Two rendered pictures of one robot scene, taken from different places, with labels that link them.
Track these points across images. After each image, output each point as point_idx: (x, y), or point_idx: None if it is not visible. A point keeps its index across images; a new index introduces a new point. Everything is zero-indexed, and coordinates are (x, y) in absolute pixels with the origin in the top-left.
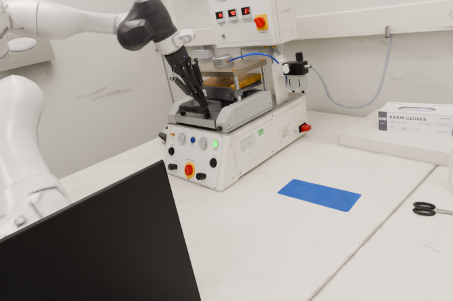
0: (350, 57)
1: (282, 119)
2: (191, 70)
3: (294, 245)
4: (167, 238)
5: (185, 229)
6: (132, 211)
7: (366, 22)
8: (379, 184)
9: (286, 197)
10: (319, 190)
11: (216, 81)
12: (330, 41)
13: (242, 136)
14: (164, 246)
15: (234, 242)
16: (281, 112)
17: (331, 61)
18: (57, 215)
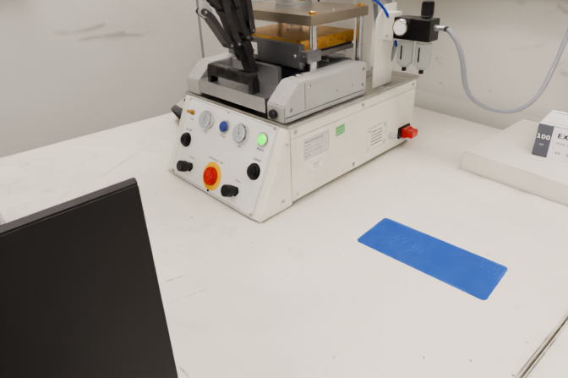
0: (497, 28)
1: (376, 113)
2: (237, 2)
3: (388, 358)
4: (130, 358)
5: (188, 287)
6: (35, 307)
7: None
8: (537, 251)
9: (374, 252)
10: (432, 248)
11: (276, 31)
12: None
13: (309, 133)
14: (120, 376)
15: (275, 330)
16: (377, 101)
17: (462, 31)
18: None
